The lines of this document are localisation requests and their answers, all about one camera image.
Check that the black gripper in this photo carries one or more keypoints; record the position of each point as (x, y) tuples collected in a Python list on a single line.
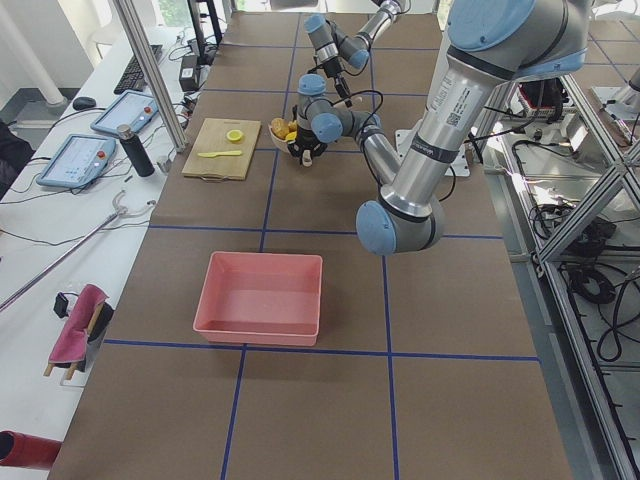
[(335, 73), (303, 145)]

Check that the beige plastic dustpan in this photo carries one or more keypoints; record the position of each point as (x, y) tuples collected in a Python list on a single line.
[(282, 144)]

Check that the brown toy potato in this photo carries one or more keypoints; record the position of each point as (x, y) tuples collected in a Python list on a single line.
[(280, 127)]

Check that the beige hand brush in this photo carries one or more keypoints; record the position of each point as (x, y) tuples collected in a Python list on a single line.
[(349, 102)]

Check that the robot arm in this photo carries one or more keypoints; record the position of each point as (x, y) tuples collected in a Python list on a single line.
[(337, 54), (490, 43)]

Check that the pink plastic bin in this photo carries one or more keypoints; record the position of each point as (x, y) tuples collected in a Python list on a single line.
[(261, 298)]

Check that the yellow toy lemon slice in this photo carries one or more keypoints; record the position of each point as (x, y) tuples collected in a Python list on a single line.
[(234, 135)]

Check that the yellow plastic knife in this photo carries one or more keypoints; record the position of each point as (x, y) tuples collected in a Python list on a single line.
[(217, 154)]

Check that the bamboo cutting board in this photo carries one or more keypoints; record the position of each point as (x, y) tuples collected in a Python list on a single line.
[(212, 137)]

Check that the black water bottle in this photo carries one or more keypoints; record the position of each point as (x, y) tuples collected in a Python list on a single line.
[(135, 150)]

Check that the blue teach pendant tablet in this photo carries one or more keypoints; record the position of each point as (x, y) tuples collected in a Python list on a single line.
[(132, 108)]

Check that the black keyboard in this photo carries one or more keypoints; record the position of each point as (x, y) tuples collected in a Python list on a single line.
[(132, 78)]

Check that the black computer mouse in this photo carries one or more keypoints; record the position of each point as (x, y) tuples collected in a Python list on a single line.
[(82, 103)]

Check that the pink cloth on stand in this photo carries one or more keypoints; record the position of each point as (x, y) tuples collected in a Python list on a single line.
[(86, 324)]

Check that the red cylinder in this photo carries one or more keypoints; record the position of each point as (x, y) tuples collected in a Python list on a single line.
[(28, 451)]

